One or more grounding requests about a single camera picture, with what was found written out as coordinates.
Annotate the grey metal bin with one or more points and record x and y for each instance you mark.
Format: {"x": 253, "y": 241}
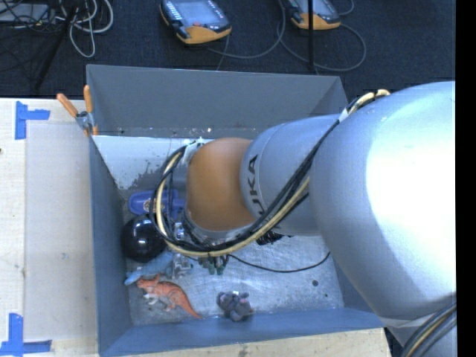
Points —
{"x": 208, "y": 99}

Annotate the grey plush toy animal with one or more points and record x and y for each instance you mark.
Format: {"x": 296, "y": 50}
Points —
{"x": 235, "y": 305}

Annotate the grey-blue toy dinosaur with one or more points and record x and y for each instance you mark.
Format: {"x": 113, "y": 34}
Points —
{"x": 154, "y": 266}

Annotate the orange toy dinosaur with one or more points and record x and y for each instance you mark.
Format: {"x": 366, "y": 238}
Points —
{"x": 169, "y": 292}

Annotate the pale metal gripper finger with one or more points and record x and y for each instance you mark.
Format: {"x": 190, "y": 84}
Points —
{"x": 180, "y": 259}
{"x": 184, "y": 271}

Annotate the blue rounded plastic object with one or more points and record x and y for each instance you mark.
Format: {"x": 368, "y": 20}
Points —
{"x": 139, "y": 201}

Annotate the black shiny ball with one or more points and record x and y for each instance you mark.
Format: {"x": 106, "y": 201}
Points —
{"x": 143, "y": 238}

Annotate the pale flat board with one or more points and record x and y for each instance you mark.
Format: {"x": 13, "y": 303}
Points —
{"x": 59, "y": 218}

